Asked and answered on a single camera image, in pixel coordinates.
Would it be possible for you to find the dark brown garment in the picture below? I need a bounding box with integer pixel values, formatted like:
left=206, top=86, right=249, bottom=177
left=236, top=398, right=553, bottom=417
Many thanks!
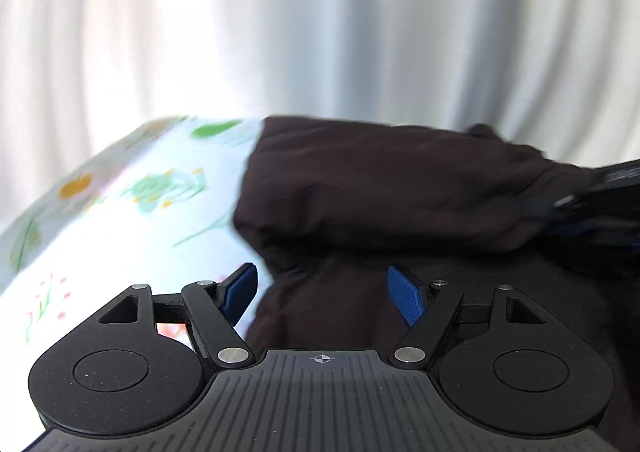
left=231, top=115, right=640, bottom=435

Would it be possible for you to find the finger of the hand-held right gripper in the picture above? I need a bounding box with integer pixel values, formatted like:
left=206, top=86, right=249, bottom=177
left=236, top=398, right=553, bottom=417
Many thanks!
left=524, top=181, right=601, bottom=239

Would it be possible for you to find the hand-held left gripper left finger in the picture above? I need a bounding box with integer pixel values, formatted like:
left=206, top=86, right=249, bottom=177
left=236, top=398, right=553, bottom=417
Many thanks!
left=97, top=262, right=259, bottom=369

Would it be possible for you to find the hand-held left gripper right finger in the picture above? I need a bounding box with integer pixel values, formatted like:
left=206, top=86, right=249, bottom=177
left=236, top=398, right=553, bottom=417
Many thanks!
left=387, top=265, right=547, bottom=369

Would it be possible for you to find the floral bed sheet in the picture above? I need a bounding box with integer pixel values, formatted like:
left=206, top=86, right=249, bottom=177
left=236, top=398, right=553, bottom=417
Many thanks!
left=0, top=115, right=274, bottom=439

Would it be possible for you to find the white curtain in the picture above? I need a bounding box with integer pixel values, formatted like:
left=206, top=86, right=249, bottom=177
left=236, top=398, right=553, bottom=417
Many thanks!
left=0, top=0, right=640, bottom=240

